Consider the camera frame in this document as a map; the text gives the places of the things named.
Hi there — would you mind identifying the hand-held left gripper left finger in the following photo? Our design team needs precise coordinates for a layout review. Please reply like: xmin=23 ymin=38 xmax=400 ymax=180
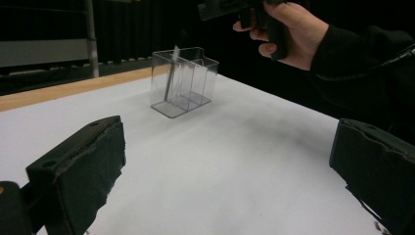
xmin=24 ymin=115 xmax=127 ymax=235

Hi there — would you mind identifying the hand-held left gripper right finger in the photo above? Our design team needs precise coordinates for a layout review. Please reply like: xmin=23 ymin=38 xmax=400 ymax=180
xmin=328 ymin=117 xmax=415 ymax=235

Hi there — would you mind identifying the clear plastic organizer box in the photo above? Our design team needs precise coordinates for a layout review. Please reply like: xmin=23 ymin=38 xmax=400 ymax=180
xmin=150 ymin=46 xmax=220 ymax=119

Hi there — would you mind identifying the black cable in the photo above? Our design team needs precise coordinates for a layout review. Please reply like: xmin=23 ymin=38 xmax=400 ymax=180
xmin=315 ymin=44 xmax=415 ymax=81

